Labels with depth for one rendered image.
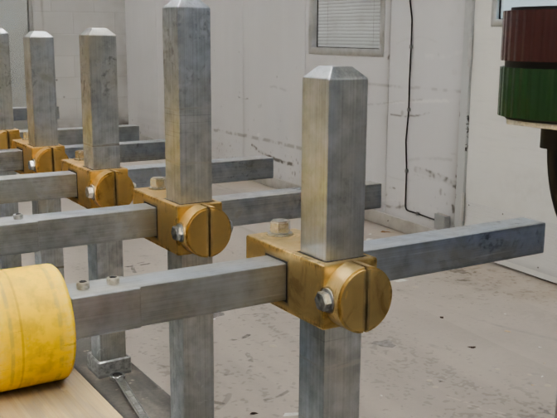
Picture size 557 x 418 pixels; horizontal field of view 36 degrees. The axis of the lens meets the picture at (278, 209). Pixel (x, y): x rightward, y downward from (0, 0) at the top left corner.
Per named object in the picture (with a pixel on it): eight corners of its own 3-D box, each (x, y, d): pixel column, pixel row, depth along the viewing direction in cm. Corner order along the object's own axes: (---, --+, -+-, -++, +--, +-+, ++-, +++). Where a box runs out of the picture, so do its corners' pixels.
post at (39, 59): (60, 337, 136) (46, 31, 127) (67, 344, 133) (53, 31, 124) (39, 342, 135) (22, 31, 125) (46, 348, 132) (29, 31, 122)
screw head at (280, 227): (283, 230, 73) (283, 216, 73) (297, 235, 71) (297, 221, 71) (263, 233, 72) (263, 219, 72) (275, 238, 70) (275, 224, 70)
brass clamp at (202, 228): (179, 227, 96) (178, 183, 95) (237, 254, 85) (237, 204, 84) (128, 234, 93) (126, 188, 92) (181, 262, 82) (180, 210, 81)
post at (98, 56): (118, 391, 115) (105, 27, 106) (128, 400, 113) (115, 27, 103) (93, 396, 114) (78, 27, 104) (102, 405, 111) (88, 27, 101)
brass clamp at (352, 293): (300, 282, 75) (301, 226, 74) (398, 326, 64) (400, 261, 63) (239, 293, 72) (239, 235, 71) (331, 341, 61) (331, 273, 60)
